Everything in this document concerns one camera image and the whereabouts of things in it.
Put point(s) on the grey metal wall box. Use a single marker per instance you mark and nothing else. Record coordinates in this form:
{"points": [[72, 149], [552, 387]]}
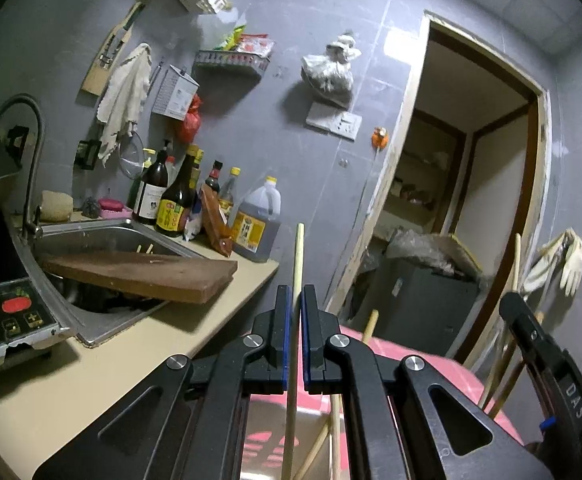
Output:
{"points": [[176, 92]]}

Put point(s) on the large cooking oil jug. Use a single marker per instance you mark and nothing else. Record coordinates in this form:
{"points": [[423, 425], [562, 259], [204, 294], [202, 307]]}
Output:
{"points": [[256, 225]]}

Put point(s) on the crumpled clear plastic sheet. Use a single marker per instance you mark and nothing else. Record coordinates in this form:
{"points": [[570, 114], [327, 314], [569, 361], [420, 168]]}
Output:
{"points": [[416, 247]]}

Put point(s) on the dark bottle yellow label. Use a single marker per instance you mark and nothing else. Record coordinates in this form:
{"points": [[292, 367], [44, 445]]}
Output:
{"points": [[173, 207]]}

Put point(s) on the grey cabinet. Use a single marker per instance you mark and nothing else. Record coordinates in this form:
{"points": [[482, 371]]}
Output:
{"points": [[421, 305]]}

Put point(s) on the yellow green snack packet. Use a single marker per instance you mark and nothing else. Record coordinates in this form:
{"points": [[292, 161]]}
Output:
{"points": [[228, 39]]}

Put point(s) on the white hanging towel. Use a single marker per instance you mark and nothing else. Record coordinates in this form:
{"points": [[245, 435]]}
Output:
{"points": [[126, 95]]}

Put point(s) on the black scouring pad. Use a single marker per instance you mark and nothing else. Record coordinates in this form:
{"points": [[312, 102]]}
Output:
{"points": [[91, 208]]}

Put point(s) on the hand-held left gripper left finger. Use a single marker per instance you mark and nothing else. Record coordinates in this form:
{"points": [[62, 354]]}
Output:
{"points": [[285, 340]]}

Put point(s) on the induction cooker panel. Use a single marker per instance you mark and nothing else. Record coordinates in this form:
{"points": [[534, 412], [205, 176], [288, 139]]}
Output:
{"points": [[11, 320]]}

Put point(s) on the red cap sauce bottle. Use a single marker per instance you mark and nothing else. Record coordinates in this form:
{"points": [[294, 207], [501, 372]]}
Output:
{"points": [[213, 180]]}

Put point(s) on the mesh strainer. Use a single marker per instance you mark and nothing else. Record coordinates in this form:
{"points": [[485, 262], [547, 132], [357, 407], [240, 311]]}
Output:
{"points": [[131, 155]]}

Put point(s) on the pink soap dish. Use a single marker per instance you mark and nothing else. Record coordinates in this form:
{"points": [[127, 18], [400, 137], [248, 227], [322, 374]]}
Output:
{"points": [[115, 206]]}

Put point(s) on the red plastic bag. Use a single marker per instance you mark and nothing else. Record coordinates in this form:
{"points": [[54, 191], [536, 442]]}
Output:
{"points": [[191, 122]]}

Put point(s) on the clear bottle yellow cap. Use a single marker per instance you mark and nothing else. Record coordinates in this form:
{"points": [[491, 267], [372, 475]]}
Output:
{"points": [[228, 195]]}

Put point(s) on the orange wall hook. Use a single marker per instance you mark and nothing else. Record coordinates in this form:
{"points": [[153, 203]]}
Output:
{"points": [[380, 138]]}

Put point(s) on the curved metal faucet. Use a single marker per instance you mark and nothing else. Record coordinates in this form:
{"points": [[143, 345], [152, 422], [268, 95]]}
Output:
{"points": [[33, 160]]}

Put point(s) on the green glass bottle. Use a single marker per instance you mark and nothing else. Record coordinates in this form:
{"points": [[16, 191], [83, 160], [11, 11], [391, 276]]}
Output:
{"points": [[136, 185]]}

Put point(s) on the thick wooden cutting board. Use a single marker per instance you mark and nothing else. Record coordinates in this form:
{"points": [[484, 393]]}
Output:
{"points": [[141, 275]]}

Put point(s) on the black wall holder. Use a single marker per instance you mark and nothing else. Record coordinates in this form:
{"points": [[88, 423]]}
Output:
{"points": [[87, 155]]}

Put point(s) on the wooden door frame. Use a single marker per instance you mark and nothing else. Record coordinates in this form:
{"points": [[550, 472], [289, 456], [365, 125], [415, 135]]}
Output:
{"points": [[396, 160]]}

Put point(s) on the hanging wooden board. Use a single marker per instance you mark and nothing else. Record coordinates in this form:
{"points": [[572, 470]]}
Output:
{"points": [[98, 72]]}

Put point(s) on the red snack packet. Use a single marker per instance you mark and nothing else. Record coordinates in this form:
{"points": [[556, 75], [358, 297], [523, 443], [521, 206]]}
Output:
{"points": [[256, 45]]}

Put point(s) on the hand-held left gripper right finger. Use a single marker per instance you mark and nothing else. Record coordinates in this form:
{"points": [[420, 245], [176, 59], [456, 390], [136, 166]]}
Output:
{"points": [[307, 340]]}

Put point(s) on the single wooden chopstick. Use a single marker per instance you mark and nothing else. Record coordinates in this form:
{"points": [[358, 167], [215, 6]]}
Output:
{"points": [[337, 435], [298, 260], [508, 385], [316, 452], [370, 326]]}

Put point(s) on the reddish brown wooden board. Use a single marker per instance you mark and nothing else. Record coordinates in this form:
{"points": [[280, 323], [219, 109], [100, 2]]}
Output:
{"points": [[216, 225]]}

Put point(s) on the hanging clear plastic bag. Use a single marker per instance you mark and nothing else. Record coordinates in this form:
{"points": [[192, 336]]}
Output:
{"points": [[328, 70]]}

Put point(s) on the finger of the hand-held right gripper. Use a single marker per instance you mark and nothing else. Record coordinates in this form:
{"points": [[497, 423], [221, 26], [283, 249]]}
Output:
{"points": [[523, 322]]}

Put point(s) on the back room wooden shelf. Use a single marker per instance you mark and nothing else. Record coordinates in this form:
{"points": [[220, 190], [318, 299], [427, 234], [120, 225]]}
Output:
{"points": [[416, 195]]}

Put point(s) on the dark bottle white label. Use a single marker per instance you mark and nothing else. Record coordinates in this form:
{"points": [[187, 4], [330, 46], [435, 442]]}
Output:
{"points": [[151, 195]]}

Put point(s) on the white wall socket panel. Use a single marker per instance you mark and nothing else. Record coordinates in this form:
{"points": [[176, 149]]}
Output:
{"points": [[336, 122]]}

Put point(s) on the grey wall rack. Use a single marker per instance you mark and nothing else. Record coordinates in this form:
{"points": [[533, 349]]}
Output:
{"points": [[231, 64]]}

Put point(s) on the beige sponge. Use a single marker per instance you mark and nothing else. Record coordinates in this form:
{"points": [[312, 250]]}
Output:
{"points": [[57, 206]]}

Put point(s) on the steel kitchen sink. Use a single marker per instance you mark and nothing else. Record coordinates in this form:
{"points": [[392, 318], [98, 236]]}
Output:
{"points": [[96, 240]]}

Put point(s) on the pale rubber gloves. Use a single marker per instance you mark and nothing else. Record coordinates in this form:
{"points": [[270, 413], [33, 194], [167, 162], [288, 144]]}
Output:
{"points": [[572, 260]]}

